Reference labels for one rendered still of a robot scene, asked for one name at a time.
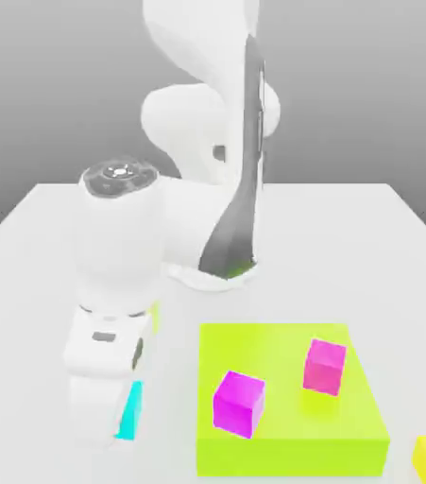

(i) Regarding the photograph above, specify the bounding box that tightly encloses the small pink cube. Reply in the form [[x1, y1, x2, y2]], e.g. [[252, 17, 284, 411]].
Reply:
[[302, 337, 349, 398]]

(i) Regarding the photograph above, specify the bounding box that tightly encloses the small magenta cube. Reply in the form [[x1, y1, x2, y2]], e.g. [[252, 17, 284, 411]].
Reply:
[[212, 370, 267, 441]]

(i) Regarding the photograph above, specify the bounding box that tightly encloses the small cyan cube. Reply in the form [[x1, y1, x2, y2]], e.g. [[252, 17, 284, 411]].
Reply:
[[112, 380, 145, 442]]

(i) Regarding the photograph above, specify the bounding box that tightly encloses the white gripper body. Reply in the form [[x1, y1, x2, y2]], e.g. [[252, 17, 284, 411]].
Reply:
[[67, 375, 135, 450]]

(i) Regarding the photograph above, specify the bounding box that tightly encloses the large lime green box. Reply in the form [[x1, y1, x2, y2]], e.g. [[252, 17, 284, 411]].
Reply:
[[196, 321, 392, 478]]

